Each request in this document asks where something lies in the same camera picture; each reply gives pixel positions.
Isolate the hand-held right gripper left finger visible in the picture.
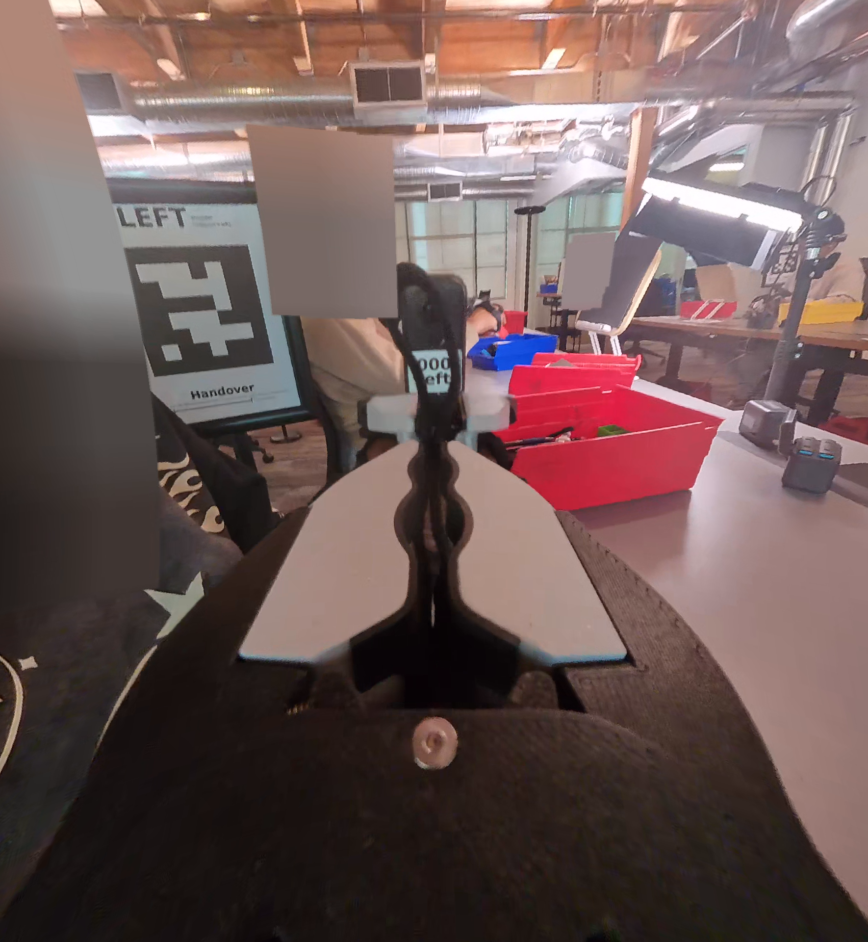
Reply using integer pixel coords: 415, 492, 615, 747
237, 442, 416, 665

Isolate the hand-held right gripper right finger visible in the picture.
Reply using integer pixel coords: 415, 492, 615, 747
449, 442, 629, 663

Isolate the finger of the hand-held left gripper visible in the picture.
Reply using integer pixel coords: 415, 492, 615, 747
359, 394, 422, 444
462, 394, 519, 451

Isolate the thin black cable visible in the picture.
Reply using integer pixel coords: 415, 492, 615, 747
393, 262, 473, 649

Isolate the blue plastic bin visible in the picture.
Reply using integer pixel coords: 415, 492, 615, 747
467, 331, 559, 372

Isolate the black floor lamp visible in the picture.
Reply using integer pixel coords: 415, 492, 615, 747
515, 205, 545, 314

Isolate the ceiling air vent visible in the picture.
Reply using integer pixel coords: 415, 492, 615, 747
349, 60, 428, 111

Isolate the wooden desk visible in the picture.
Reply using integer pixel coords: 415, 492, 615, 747
629, 313, 868, 450

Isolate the framed code sign on stand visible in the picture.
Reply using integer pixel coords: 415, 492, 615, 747
106, 180, 317, 435

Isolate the grey label printer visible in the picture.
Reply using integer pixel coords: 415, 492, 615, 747
739, 399, 799, 450

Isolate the studio light panel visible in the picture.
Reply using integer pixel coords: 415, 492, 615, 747
629, 177, 806, 269

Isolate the grey battery charger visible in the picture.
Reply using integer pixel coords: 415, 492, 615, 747
782, 436, 843, 493

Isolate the black tripod stand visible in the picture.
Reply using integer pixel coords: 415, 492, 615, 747
761, 205, 847, 413

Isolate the yellow plastic bin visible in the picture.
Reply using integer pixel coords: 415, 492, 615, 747
778, 300, 865, 325

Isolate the silver ventilation duct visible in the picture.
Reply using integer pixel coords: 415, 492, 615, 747
77, 70, 854, 133

